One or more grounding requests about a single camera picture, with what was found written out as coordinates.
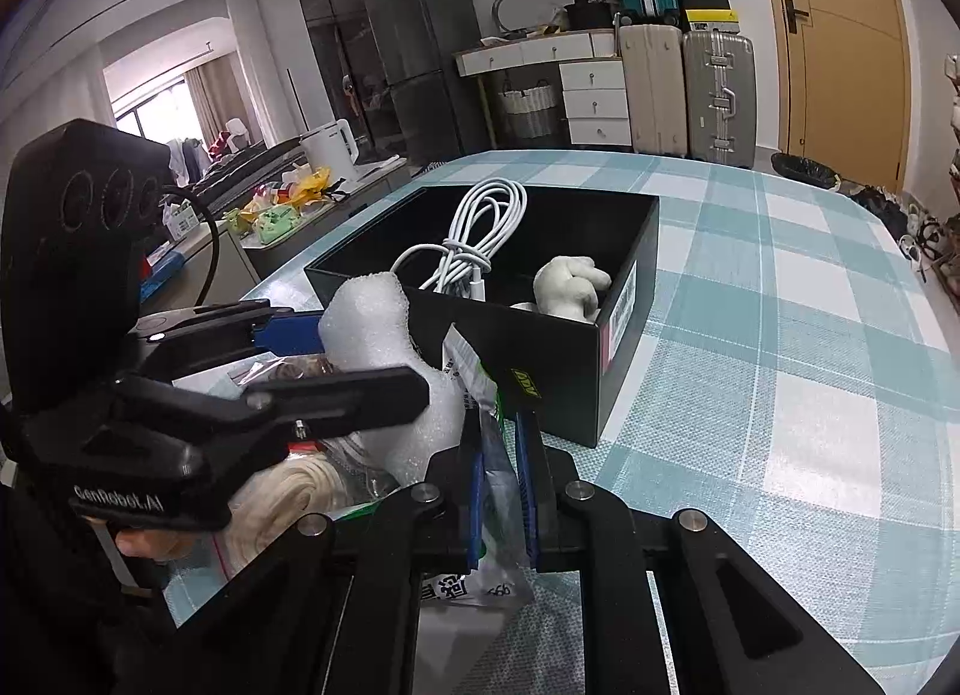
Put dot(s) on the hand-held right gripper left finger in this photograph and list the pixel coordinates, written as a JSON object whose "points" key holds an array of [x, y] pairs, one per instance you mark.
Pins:
{"points": [[474, 507]]}

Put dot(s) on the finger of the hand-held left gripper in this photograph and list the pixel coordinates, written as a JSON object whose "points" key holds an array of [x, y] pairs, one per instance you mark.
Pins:
{"points": [[352, 395], [289, 335]]}

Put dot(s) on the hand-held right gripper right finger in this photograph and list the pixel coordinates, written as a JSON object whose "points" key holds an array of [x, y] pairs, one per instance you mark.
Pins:
{"points": [[529, 500]]}

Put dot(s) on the clear plastic packet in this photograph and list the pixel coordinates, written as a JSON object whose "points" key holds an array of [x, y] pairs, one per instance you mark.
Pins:
{"points": [[491, 455]]}

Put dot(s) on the white foam wrap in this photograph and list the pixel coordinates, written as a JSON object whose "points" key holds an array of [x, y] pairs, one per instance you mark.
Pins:
{"points": [[375, 343]]}

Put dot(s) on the black cardboard box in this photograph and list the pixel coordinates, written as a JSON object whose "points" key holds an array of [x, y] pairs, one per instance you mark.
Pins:
{"points": [[540, 365]]}

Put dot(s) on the person's left forearm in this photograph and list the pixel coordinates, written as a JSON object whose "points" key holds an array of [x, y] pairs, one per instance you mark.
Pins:
{"points": [[60, 612]]}

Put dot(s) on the person's left hand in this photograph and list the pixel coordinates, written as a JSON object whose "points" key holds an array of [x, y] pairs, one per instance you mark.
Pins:
{"points": [[150, 545]]}

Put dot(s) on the clear zip bag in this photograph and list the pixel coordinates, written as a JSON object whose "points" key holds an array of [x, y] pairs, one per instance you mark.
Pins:
{"points": [[289, 369]]}

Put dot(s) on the green snack packet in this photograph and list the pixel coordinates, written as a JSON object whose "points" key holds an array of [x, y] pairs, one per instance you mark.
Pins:
{"points": [[274, 223]]}

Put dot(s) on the yellow plastic bag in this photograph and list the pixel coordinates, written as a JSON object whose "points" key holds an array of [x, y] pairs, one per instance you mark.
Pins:
{"points": [[311, 185]]}

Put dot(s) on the white electric kettle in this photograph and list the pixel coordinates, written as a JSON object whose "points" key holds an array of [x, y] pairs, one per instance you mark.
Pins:
{"points": [[330, 149]]}

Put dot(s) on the white figurine in box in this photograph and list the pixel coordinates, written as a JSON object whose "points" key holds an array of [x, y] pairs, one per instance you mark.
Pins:
{"points": [[571, 286]]}

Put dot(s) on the beige curtain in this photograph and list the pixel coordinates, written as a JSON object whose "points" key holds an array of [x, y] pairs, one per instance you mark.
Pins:
{"points": [[210, 99]]}

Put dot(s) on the checked tablecloth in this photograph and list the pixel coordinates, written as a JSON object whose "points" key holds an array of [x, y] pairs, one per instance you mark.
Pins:
{"points": [[787, 380]]}

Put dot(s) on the grey refrigerator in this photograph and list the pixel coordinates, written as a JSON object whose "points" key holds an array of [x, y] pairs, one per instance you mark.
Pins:
{"points": [[427, 58]]}

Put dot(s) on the woven basket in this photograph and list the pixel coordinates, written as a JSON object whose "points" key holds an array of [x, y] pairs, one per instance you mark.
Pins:
{"points": [[529, 109]]}

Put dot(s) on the white desk with drawers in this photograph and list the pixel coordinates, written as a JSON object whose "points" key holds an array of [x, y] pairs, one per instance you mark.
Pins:
{"points": [[536, 50]]}

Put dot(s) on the white drawer cabinet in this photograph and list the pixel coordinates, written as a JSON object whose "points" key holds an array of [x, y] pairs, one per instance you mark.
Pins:
{"points": [[596, 103]]}

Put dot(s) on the beige suitcase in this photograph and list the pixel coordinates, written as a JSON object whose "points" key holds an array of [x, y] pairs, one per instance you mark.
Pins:
{"points": [[652, 91]]}

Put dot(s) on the black trash bag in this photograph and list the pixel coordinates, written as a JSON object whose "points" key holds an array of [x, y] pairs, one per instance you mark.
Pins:
{"points": [[808, 172]]}

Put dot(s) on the silver suitcase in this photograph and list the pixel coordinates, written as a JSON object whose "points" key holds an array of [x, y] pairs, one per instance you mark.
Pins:
{"points": [[718, 99]]}

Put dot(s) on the wooden door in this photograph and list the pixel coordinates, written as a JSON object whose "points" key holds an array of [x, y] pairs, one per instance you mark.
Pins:
{"points": [[840, 43]]}

